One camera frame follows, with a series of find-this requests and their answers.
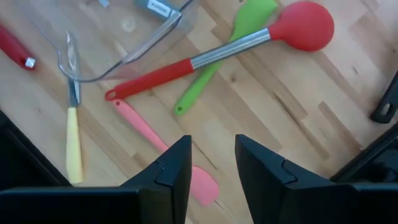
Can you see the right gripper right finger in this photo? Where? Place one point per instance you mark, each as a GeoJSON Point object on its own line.
{"type": "Point", "coordinates": [270, 193]}

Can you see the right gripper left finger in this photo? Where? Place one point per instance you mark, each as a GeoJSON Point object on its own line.
{"type": "Point", "coordinates": [174, 186]}

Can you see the pink silicone spatula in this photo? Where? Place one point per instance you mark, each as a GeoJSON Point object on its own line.
{"type": "Point", "coordinates": [140, 124]}

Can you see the green silicone spatula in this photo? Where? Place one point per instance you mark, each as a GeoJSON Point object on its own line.
{"type": "Point", "coordinates": [199, 87]}

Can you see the black solid spoon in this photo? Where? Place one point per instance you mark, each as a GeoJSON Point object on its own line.
{"type": "Point", "coordinates": [392, 96]}

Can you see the clear plastic container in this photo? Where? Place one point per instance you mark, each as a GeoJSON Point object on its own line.
{"type": "Point", "coordinates": [149, 53]}

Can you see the large red slotted spoon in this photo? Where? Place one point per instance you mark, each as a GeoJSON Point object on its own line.
{"type": "Point", "coordinates": [12, 46]}

